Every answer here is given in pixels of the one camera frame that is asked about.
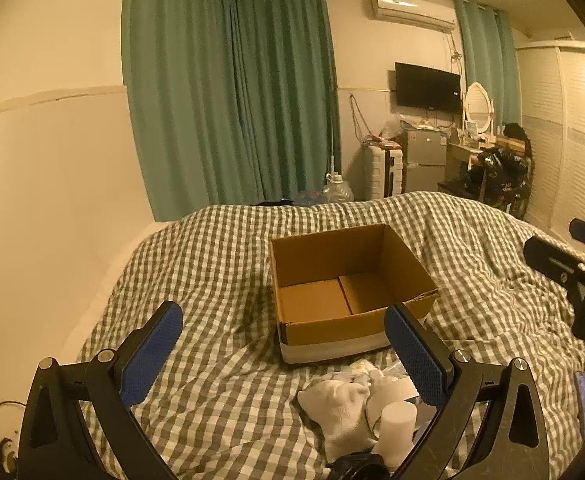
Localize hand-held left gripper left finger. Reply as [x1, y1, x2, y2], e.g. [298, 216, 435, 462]
[17, 301, 184, 480]

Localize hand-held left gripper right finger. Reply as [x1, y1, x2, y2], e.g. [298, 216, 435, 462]
[383, 303, 551, 480]

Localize white paper strip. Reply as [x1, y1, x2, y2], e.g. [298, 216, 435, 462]
[365, 372, 421, 436]

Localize white cylindrical bottle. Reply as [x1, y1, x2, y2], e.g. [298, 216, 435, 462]
[377, 401, 418, 470]

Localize white sock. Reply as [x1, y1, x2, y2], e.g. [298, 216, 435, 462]
[297, 379, 381, 463]

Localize black round container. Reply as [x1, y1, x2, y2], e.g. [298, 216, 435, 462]
[329, 452, 393, 480]

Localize cardboard box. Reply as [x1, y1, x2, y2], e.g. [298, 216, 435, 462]
[269, 223, 440, 365]

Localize blue plastic item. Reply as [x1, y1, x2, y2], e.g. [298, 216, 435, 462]
[575, 371, 585, 441]

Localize black plastic bags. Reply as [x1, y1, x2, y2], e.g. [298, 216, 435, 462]
[465, 146, 531, 219]

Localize white louvred wardrobe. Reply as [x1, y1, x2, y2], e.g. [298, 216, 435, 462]
[515, 39, 585, 242]

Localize green checked blanket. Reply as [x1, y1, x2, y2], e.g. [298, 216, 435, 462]
[75, 191, 585, 480]

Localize white dressing table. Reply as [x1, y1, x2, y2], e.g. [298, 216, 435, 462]
[445, 135, 504, 194]

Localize small grey fridge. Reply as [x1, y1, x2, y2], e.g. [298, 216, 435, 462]
[403, 129, 448, 194]

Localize oval white-framed mirror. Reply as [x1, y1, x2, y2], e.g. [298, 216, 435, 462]
[463, 82, 493, 136]

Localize clear water jug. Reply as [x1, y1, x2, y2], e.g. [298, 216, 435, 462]
[321, 172, 355, 205]

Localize white ribbed suitcase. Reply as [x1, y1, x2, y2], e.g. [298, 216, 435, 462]
[364, 145, 405, 200]

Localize narrow green curtain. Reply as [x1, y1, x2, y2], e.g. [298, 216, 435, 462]
[454, 0, 522, 136]

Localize clear plastic bag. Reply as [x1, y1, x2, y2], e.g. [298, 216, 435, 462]
[379, 113, 404, 145]

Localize wide green curtain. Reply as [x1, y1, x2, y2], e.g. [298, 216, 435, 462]
[121, 0, 240, 222]

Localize white air conditioner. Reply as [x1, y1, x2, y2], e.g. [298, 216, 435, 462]
[370, 0, 457, 35]

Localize floor power cable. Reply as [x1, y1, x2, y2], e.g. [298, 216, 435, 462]
[0, 400, 24, 473]

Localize black wall television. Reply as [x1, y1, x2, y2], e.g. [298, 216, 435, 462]
[395, 62, 462, 115]

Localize hanging wall cables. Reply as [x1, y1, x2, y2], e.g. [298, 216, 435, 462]
[349, 93, 379, 143]

